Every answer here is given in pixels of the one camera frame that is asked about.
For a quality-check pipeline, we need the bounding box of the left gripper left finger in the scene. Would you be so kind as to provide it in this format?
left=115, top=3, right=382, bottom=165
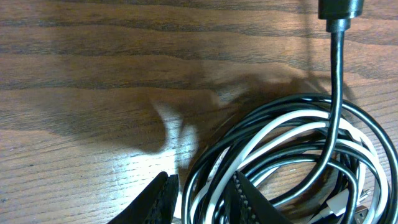
left=108, top=171, right=179, bottom=224

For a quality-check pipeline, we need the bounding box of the white USB cable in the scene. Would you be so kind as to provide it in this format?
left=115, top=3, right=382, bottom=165
left=174, top=108, right=389, bottom=224

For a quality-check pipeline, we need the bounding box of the black USB cable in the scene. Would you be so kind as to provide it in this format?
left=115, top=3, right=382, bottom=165
left=182, top=0, right=398, bottom=224
left=182, top=93, right=398, bottom=224

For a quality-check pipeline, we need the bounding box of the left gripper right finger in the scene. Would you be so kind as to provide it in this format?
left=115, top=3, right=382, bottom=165
left=224, top=172, right=292, bottom=224

